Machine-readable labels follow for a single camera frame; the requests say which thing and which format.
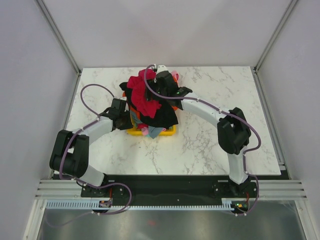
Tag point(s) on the crimson red t shirt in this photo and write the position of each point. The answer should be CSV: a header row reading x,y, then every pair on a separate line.
x,y
137,84

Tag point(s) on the left aluminium rail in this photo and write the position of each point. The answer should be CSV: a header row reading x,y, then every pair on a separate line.
x,y
58,190

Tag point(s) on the pink garment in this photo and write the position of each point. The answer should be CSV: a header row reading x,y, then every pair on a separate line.
x,y
175,75

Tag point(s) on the right aluminium rail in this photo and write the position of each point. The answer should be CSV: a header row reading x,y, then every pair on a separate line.
x,y
281,190

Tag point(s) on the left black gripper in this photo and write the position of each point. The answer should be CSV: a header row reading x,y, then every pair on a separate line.
x,y
128,124

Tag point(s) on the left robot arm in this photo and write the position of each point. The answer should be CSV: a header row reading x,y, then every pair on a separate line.
x,y
70,154

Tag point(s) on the black t shirt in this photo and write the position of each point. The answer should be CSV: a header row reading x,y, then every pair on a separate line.
x,y
165,117

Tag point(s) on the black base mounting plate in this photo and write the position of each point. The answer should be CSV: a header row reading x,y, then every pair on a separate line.
x,y
167,189

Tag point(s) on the aluminium rail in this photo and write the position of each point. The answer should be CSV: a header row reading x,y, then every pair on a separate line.
x,y
281,190
58,190

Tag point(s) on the yellow plastic basket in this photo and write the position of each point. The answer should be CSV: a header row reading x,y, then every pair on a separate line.
x,y
168,132

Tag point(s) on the left aluminium frame post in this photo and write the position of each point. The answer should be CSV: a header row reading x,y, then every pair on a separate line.
x,y
58,35

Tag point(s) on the right aluminium frame post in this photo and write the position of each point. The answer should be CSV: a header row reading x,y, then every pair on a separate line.
x,y
276,33

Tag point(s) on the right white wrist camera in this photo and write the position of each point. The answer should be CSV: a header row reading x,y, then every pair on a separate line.
x,y
161,68

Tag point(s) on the grey blue garment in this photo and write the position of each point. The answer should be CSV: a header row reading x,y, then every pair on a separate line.
x,y
144,129

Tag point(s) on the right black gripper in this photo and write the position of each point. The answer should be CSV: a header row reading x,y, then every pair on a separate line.
x,y
153,84

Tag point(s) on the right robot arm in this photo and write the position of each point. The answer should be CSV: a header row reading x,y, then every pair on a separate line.
x,y
233,131

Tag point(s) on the white slotted cable duct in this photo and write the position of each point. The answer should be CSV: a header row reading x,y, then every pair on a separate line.
x,y
99,205

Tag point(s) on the aluminium frame post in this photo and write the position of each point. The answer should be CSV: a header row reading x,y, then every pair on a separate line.
x,y
58,35
276,33

